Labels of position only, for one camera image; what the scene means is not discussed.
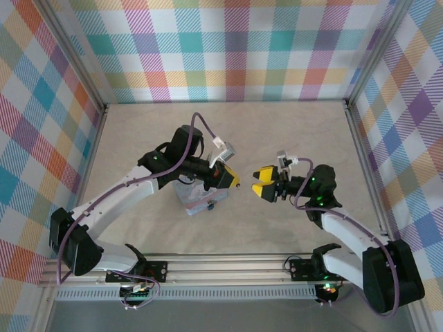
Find aluminium side rail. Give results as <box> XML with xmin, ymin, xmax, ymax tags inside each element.
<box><xmin>342</xmin><ymin>100</ymin><xmax>426</xmax><ymax>332</ymax></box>
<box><xmin>43</xmin><ymin>103</ymin><xmax>111</xmax><ymax>264</ymax></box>

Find aluminium frame post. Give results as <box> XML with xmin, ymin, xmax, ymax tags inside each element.
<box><xmin>342</xmin><ymin>0</ymin><xmax>415</xmax><ymax>111</ymax></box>
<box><xmin>36</xmin><ymin>0</ymin><xmax>110</xmax><ymax>117</ymax></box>

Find controller board with wires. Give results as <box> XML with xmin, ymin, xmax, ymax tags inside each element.
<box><xmin>315</xmin><ymin>280</ymin><xmax>351</xmax><ymax>308</ymax></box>
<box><xmin>119</xmin><ymin>271</ymin><xmax>161</xmax><ymax>310</ymax></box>

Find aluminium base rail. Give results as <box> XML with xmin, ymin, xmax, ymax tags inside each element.
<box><xmin>37</xmin><ymin>254</ymin><xmax>368</xmax><ymax>288</ymax></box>

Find grey slotted cable duct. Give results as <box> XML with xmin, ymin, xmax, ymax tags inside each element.
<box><xmin>55</xmin><ymin>285</ymin><xmax>319</xmax><ymax>302</ymax></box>

